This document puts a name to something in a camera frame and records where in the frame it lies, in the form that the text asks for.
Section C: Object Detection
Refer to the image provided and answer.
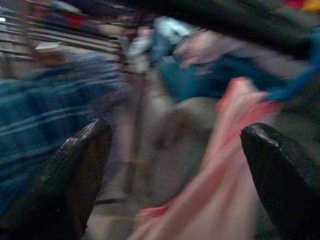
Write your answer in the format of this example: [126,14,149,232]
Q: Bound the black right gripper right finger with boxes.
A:
[239,122,320,240]

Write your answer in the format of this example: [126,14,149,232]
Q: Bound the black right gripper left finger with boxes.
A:
[0,117,113,240]

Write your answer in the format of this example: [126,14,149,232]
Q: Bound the blue storage bag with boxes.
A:
[149,29,283,103]

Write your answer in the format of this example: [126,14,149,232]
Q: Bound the blue plaid shirt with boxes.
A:
[0,56,133,208]

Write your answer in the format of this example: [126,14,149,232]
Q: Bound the pink garment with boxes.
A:
[128,76,282,240]

